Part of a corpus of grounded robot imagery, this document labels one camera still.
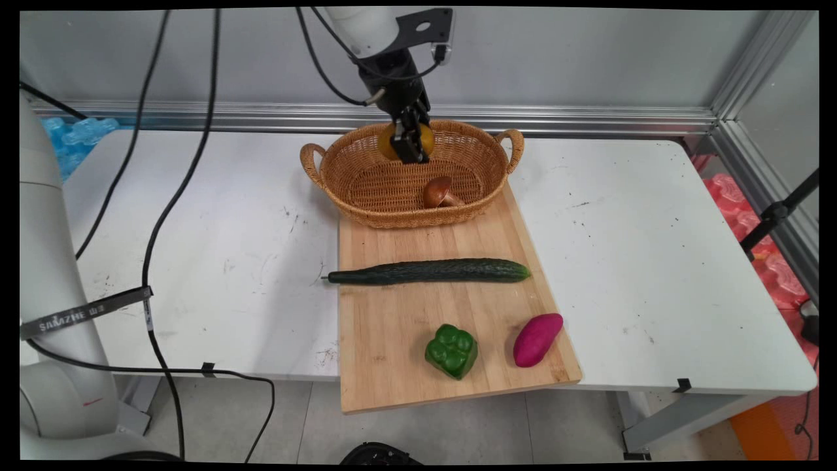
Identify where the purple sweet potato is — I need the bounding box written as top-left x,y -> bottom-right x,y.
513,313 -> 564,368

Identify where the black round object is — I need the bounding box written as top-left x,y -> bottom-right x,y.
339,442 -> 424,466

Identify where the pink foam padding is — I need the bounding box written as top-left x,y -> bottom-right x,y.
692,153 -> 819,311

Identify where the yellow potato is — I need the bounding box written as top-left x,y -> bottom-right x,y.
377,123 -> 436,162

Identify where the woven wicker basket with handles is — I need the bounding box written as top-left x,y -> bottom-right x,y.
300,119 -> 525,230

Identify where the blue foam padding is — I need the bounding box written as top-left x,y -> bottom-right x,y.
39,116 -> 122,183

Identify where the black cable along table edge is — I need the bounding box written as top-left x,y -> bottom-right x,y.
25,337 -> 276,463

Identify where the aluminium frame rail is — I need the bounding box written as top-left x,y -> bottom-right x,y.
708,10 -> 819,305
29,99 -> 719,137

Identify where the small black box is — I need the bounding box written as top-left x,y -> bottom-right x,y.
798,299 -> 819,347

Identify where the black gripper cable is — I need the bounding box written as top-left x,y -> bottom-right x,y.
295,7 -> 386,107

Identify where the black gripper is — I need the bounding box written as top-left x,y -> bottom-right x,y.
358,49 -> 432,164

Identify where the long black cable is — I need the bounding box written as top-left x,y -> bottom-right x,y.
141,9 -> 222,462
75,9 -> 172,261

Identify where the long dark green cucumber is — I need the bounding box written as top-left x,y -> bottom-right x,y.
322,258 -> 532,286

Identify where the black tripod leg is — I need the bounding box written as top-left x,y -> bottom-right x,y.
739,168 -> 819,262

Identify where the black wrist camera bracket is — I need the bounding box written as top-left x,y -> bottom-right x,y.
394,7 -> 454,66

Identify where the green bell pepper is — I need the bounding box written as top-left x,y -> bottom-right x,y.
424,323 -> 479,381

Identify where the light wooden cutting board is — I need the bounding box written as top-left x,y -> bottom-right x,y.
337,180 -> 583,415

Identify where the brown mushroom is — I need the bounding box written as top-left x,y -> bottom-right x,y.
422,176 -> 466,209

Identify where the grey metal table leg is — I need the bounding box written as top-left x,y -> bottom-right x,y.
615,391 -> 776,461

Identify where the black velcro cable strap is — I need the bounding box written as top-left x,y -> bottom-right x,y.
20,285 -> 155,341

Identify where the orange floor mat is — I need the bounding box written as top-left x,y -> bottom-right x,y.
728,366 -> 819,462

